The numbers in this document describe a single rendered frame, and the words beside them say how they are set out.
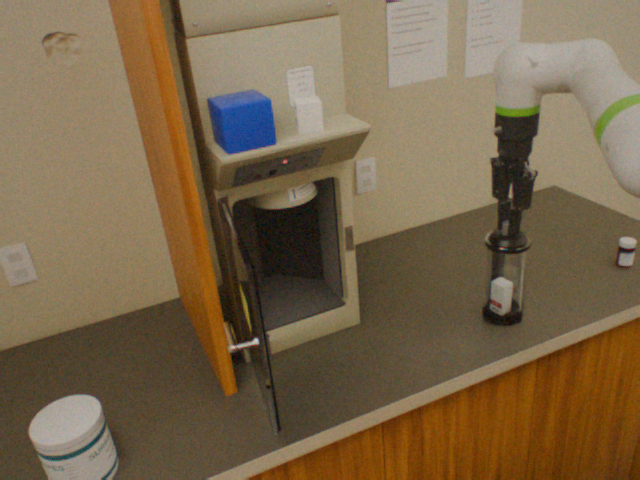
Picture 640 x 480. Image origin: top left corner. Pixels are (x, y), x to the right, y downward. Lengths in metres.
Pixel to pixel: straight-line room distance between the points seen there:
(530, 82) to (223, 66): 0.62
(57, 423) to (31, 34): 0.88
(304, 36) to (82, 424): 0.87
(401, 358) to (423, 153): 0.80
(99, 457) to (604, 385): 1.34
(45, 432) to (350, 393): 0.63
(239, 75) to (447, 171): 1.06
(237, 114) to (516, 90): 0.58
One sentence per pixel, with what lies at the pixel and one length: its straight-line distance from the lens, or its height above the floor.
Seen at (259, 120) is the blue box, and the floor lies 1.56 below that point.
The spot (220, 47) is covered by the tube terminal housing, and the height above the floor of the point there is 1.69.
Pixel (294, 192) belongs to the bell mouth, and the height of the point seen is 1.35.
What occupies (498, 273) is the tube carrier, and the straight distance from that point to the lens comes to 1.51.
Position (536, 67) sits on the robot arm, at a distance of 1.32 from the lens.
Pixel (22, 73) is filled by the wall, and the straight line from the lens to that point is 1.61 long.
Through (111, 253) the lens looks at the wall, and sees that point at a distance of 1.75.
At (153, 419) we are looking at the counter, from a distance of 1.42.
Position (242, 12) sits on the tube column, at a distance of 1.21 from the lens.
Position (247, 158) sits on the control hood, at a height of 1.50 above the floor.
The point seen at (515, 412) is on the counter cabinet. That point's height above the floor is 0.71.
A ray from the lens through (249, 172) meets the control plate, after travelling 1.20.
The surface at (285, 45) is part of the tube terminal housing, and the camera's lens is 1.25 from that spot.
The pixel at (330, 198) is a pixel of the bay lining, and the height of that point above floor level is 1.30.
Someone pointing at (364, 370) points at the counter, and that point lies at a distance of 1.43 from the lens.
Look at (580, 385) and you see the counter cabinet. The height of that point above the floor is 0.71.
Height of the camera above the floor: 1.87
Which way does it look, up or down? 28 degrees down
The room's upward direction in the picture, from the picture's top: 6 degrees counter-clockwise
